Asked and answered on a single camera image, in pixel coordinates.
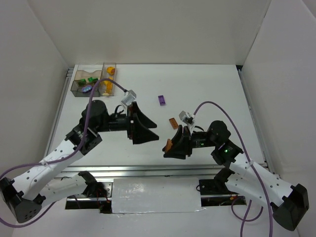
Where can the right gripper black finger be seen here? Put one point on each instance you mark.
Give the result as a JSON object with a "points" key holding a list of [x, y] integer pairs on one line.
{"points": [[174, 152], [177, 140]]}

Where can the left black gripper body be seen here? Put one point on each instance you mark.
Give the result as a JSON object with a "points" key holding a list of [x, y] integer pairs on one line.
{"points": [[131, 123]]}

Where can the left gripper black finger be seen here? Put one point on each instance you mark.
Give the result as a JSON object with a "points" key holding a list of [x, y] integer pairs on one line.
{"points": [[141, 135], [143, 118]]}

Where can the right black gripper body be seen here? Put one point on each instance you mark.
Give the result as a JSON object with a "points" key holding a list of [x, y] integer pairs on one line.
{"points": [[186, 140]]}

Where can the brown lego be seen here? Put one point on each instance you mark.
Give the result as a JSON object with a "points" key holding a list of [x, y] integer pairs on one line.
{"points": [[168, 145]]}

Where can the brown lego tile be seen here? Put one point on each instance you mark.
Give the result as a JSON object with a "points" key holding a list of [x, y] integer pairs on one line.
{"points": [[173, 123]]}

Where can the purple lego plate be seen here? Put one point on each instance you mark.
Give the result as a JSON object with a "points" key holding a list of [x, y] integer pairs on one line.
{"points": [[161, 100]]}

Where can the orange lego brick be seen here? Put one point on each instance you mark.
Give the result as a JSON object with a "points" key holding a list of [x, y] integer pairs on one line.
{"points": [[110, 70]]}

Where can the purple round lego piece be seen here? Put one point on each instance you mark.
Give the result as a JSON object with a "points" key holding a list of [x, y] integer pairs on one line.
{"points": [[86, 89]]}

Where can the small green lego brick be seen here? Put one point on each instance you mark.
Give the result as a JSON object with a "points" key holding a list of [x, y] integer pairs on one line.
{"points": [[92, 80]]}

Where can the yellow green lego stack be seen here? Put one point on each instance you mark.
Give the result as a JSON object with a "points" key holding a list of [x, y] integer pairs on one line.
{"points": [[109, 87]]}

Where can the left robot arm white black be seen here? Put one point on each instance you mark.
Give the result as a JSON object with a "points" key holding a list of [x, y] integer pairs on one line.
{"points": [[26, 194]]}

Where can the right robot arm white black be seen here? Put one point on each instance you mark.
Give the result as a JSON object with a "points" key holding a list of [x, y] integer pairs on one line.
{"points": [[242, 175]]}

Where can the clear tall container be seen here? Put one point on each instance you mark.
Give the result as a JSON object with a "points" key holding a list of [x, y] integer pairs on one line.
{"points": [[105, 75]]}

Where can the white foam cover board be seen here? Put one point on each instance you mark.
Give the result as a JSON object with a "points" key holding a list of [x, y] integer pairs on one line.
{"points": [[155, 195]]}

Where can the grey tinted container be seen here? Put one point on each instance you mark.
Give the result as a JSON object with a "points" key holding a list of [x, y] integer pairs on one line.
{"points": [[76, 90]]}

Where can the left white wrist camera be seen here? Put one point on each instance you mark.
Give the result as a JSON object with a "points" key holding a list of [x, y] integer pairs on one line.
{"points": [[129, 97]]}

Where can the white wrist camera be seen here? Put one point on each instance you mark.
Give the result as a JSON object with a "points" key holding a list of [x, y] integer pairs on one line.
{"points": [[188, 119], [129, 97]]}

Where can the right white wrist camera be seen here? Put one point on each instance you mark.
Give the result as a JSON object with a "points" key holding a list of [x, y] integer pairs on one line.
{"points": [[188, 119]]}

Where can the aluminium front rail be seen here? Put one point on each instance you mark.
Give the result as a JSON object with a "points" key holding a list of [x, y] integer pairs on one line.
{"points": [[143, 171]]}

